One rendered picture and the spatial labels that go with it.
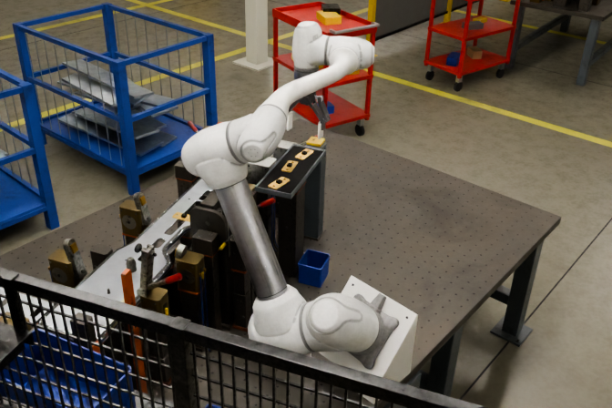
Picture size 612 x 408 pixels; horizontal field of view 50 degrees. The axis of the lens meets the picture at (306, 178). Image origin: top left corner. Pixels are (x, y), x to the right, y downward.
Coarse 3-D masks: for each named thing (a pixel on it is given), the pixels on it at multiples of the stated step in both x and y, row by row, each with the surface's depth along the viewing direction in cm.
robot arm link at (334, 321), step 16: (320, 304) 193; (336, 304) 191; (352, 304) 195; (304, 320) 199; (320, 320) 191; (336, 320) 189; (352, 320) 192; (368, 320) 198; (304, 336) 198; (320, 336) 191; (336, 336) 190; (352, 336) 193; (368, 336) 199
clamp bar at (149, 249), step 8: (136, 248) 189; (144, 248) 190; (152, 248) 190; (144, 256) 189; (152, 256) 190; (144, 264) 190; (152, 264) 193; (144, 272) 192; (152, 272) 196; (144, 280) 194; (152, 280) 198; (144, 288) 195
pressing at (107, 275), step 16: (192, 192) 258; (176, 208) 248; (160, 224) 238; (144, 240) 229; (176, 240) 231; (112, 256) 221; (128, 256) 221; (160, 256) 222; (96, 272) 213; (112, 272) 213; (160, 272) 213; (80, 288) 206; (96, 288) 206; (112, 288) 207; (48, 320) 193; (112, 320) 194; (64, 336) 189
